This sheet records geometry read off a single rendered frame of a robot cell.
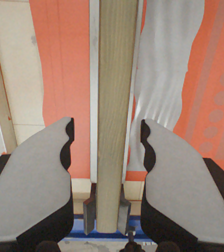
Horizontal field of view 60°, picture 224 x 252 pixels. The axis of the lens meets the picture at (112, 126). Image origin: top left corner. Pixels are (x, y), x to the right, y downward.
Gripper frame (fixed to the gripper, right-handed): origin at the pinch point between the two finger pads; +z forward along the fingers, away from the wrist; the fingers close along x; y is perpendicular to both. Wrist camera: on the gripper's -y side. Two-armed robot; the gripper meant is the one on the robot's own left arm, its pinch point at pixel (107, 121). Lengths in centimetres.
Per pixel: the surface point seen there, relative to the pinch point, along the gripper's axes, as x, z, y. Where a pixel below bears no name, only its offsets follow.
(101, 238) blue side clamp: -0.5, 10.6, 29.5
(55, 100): -7.7, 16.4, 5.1
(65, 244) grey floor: -39, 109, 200
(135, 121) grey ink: 4.5, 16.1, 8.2
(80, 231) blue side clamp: -4.4, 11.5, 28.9
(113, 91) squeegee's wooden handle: 0.5, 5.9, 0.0
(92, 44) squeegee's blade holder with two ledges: -1.8, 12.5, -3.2
